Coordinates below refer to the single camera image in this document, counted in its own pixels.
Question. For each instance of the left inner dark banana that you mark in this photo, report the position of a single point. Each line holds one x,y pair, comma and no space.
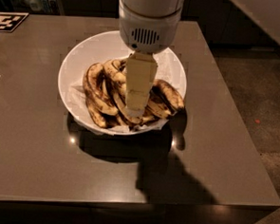
94,79

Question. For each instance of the black white fiducial marker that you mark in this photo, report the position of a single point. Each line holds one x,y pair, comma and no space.
9,21

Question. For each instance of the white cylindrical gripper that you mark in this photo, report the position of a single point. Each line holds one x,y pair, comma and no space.
147,33

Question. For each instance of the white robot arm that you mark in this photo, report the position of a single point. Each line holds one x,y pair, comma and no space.
147,27

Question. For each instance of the left outer curved banana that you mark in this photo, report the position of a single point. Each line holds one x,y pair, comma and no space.
105,108

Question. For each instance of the spotted banana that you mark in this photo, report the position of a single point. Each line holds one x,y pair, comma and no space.
169,94
115,78

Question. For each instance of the long centre-right banana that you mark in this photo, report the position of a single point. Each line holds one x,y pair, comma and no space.
158,107

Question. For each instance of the bottom left banana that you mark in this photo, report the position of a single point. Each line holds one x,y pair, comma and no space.
95,114

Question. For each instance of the lower centre banana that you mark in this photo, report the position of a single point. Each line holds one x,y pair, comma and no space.
120,104

